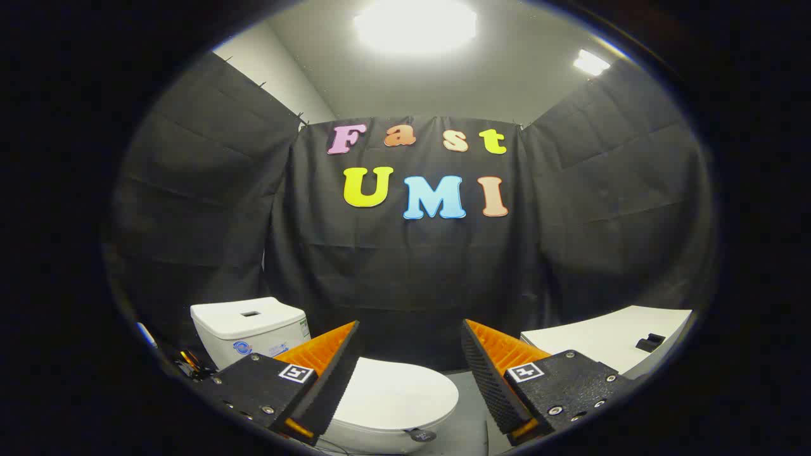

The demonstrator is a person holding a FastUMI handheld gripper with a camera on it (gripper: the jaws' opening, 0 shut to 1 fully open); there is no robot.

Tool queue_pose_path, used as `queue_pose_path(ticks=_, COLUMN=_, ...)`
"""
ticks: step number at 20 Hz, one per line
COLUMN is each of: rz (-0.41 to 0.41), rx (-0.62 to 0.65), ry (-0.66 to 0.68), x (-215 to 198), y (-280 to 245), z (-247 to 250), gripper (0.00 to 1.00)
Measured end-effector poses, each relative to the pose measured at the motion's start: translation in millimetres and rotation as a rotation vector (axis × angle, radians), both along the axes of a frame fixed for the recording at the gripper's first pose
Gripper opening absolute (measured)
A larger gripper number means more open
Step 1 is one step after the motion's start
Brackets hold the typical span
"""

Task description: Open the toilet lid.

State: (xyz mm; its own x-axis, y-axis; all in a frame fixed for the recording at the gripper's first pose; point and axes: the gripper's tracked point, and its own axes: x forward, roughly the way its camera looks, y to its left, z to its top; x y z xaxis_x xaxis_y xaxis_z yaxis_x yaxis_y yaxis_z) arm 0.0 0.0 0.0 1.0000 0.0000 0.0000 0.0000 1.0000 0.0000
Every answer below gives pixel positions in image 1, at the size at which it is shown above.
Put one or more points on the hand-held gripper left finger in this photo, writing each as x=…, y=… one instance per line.
x=336, y=373

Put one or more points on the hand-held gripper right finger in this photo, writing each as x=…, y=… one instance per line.
x=485, y=373

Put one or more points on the white toilet tank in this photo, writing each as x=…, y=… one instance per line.
x=247, y=323

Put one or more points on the black backdrop cloth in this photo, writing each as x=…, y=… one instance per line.
x=412, y=266

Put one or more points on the small ceiling light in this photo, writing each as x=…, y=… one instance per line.
x=590, y=62

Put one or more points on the large ceiling light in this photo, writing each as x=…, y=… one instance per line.
x=415, y=25

